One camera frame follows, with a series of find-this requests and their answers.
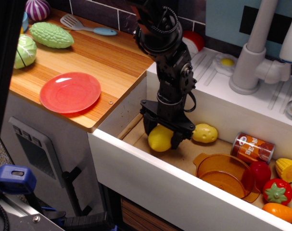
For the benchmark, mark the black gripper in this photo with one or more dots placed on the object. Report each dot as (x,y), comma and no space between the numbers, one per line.
(170,115)

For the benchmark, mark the yellow toy lemon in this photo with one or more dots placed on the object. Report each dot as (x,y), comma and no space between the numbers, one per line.
(159,138)

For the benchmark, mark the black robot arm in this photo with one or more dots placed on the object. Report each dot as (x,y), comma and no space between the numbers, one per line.
(159,35)

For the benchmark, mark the red plastic plate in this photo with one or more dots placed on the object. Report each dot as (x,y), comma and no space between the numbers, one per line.
(70,92)

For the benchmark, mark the yellow toy potato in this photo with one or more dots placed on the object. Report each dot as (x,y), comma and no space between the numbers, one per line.
(205,133)

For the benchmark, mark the orange transparent pot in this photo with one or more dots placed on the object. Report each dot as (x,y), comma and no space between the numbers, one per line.
(227,173)

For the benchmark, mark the white sink unit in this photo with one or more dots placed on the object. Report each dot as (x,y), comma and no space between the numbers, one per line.
(165,183)

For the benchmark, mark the orange beans can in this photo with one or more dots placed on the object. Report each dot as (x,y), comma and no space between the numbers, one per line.
(250,149)

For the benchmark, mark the toy fried egg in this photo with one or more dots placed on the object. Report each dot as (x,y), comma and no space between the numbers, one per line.
(225,64)

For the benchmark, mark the red toy apple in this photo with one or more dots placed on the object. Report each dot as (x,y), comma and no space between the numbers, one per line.
(261,172)

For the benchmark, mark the grey toy faucet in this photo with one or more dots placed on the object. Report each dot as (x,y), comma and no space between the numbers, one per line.
(252,65)

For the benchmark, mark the wooden countertop cabinet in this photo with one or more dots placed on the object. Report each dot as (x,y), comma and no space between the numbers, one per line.
(118,65)

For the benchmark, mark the red toy tomato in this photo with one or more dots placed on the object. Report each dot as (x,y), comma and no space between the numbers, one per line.
(277,191)

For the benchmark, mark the grey oven door panel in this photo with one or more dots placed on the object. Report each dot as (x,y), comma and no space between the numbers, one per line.
(39,150)

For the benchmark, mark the yellow toy corn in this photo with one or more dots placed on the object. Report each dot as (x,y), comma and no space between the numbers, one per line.
(283,168)

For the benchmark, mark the orange toy carrot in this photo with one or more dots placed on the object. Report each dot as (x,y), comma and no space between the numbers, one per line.
(281,211)

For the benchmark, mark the green toy bitter gourd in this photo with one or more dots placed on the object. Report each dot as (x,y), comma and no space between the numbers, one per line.
(51,35)

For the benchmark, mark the green toy cabbage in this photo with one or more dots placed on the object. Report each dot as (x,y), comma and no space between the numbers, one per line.
(26,52)

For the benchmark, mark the blue clamp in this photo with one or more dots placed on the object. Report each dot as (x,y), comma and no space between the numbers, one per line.
(17,180)

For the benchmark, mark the purple striped toy onion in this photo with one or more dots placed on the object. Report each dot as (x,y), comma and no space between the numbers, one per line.
(37,10)

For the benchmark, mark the blue plastic bowl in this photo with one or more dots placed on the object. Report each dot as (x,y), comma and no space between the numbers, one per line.
(25,22)

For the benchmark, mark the black oven handle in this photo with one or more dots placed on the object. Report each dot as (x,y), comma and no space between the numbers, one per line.
(69,178)

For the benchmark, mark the grey spatula blue handle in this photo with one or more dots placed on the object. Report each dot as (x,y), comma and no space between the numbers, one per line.
(72,23)

